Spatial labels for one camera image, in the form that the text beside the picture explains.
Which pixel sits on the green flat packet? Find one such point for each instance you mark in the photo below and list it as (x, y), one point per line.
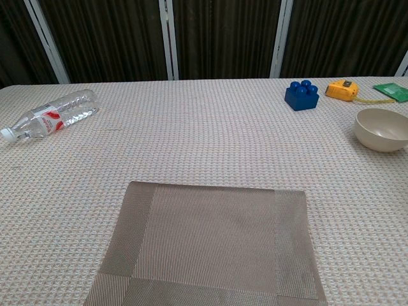
(393, 91)

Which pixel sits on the pink white woven tablecloth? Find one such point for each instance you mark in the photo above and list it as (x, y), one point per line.
(204, 143)

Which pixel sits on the yellow tape measure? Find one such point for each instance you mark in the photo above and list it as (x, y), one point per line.
(341, 90)

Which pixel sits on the clear plastic water bottle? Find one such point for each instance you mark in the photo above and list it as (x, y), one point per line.
(57, 116)

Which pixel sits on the blue toy building block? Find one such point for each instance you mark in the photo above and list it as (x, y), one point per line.
(301, 99)

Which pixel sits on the white screen frame post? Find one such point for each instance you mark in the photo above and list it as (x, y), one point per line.
(281, 38)
(168, 41)
(48, 41)
(403, 67)

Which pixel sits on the beige bowl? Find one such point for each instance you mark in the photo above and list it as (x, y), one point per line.
(376, 137)

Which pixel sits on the dark pleated screen panel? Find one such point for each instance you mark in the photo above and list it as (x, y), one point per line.
(16, 38)
(223, 38)
(344, 35)
(108, 38)

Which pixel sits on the brown woven placemat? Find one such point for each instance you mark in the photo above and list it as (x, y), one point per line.
(207, 242)

